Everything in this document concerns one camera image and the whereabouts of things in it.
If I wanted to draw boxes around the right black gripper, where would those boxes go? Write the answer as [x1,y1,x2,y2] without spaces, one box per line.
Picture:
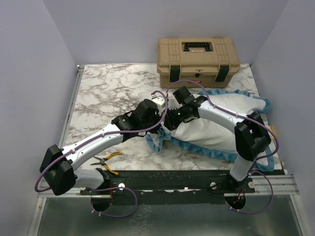
[164,106,189,136]

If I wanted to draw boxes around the tan plastic toolbox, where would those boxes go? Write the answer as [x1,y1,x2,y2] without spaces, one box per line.
[157,37,241,89]

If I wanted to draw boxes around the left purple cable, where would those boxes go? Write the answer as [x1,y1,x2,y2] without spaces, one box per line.
[34,90,170,218]

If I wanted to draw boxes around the white pillow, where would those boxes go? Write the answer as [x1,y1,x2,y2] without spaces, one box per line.
[138,92,181,109]

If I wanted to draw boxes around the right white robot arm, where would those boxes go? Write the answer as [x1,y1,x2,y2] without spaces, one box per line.
[162,87,271,192]

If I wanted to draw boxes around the white pillowcase blue trim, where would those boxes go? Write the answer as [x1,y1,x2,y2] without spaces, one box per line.
[146,89,272,162]

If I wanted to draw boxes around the purple cable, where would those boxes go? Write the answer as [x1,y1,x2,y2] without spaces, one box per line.
[166,80,280,215]
[34,90,170,218]

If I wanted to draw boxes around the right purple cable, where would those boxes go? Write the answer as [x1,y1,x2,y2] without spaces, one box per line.
[166,80,280,215]

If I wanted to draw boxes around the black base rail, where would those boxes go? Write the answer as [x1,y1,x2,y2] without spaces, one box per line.
[80,170,254,205]

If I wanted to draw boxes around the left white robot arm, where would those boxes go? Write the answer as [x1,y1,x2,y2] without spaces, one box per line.
[39,97,168,196]

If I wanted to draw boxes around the yellow handled pliers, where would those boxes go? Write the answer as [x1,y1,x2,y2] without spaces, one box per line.
[90,151,124,176]

